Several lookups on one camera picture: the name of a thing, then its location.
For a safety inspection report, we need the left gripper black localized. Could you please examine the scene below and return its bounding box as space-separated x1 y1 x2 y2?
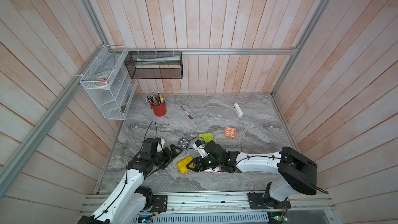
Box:
151 144 183 170

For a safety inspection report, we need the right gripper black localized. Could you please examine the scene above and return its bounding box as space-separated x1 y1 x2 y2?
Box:
186 156 223 173

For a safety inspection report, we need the yellow lid white pillbox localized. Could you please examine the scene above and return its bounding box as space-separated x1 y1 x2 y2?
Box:
177 156 193 174

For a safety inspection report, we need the round dark blue pillbox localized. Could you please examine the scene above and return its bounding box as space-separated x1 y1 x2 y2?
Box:
178 137 190 149

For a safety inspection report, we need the green lid white pillbox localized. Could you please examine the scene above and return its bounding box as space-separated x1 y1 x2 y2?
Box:
198 133 215 144

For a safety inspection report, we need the orange small pillbox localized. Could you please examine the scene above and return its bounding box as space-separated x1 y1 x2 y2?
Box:
224 127 236 138

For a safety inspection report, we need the pink pillbox clear lid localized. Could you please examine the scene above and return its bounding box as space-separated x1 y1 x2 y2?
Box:
205 167 222 173

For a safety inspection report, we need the blue pillbox clear lid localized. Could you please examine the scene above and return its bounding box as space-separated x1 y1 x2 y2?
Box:
224 146 243 152

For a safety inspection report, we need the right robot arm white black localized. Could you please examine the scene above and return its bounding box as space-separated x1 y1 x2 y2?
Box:
185 141 318 209

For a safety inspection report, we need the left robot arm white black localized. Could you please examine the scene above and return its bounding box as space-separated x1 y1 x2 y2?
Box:
78 138 183 224

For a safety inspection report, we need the red pen cup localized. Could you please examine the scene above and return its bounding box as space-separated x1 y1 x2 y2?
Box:
150 102 167 117

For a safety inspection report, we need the white rectangular case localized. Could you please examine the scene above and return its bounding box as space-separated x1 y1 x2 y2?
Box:
233 103 243 117

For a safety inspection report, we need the tape roll on shelf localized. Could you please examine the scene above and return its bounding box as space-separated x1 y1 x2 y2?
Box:
93 74 113 89

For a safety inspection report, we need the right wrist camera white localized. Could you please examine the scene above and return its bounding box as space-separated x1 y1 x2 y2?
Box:
193 139 208 158

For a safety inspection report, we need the brown handled screwdriver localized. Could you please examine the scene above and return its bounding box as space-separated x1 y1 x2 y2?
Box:
181 106 193 120

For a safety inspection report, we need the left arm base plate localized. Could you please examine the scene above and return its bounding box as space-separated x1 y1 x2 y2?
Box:
145 195 168 214

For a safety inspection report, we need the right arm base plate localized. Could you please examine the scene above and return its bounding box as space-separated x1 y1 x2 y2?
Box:
247 191 291 209

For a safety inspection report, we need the white wire shelf rack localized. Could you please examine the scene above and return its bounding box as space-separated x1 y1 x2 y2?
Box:
80 45 137 120

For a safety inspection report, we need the black mesh wall basket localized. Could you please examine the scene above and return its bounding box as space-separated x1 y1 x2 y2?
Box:
124 51 183 79

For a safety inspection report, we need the aluminium front rail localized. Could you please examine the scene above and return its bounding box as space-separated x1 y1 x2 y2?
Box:
79 189 336 218

